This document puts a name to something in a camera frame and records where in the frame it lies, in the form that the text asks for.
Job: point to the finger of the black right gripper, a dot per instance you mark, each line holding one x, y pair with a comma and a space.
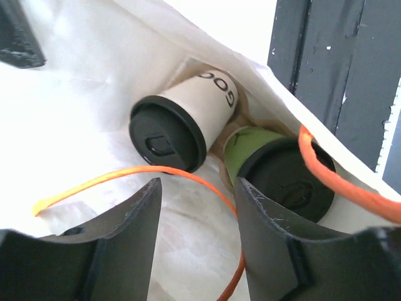
19, 46

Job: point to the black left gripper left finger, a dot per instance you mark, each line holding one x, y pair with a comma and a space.
107, 258

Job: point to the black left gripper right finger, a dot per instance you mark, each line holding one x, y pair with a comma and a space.
288, 257

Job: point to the black coffee cup lid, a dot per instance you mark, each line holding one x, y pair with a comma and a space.
279, 172

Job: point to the brown paper takeout bag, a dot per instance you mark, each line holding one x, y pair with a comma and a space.
62, 124

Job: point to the green paper cup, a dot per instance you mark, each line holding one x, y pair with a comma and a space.
244, 143

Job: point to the white paper cup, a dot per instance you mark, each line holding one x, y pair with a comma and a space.
208, 100

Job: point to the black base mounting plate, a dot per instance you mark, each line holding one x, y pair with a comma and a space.
341, 59

